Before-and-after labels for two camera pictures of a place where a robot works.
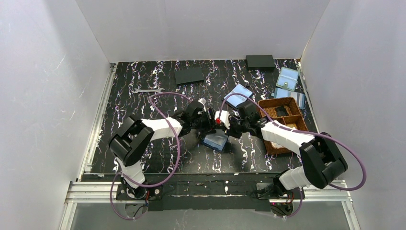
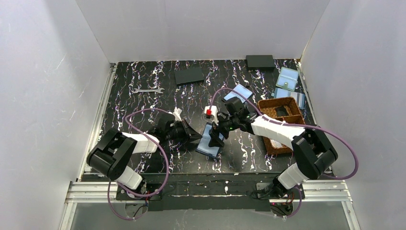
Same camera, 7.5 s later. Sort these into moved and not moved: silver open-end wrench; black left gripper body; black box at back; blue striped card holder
Moved: black left gripper body
Not moved: silver open-end wrench; blue striped card holder; black box at back
